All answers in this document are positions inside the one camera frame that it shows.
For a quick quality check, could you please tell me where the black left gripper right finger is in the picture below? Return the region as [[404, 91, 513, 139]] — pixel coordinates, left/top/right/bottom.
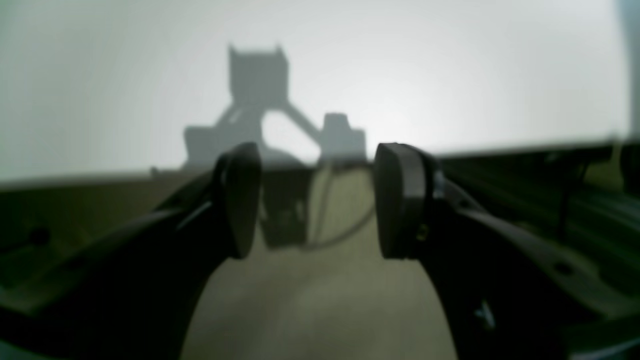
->
[[373, 143, 639, 360]]

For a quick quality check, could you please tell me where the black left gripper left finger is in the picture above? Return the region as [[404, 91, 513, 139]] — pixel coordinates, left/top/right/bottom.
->
[[1, 142, 262, 360]]

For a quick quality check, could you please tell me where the grey cable on floor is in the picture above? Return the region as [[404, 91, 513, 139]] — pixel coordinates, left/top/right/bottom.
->
[[300, 165, 377, 251]]

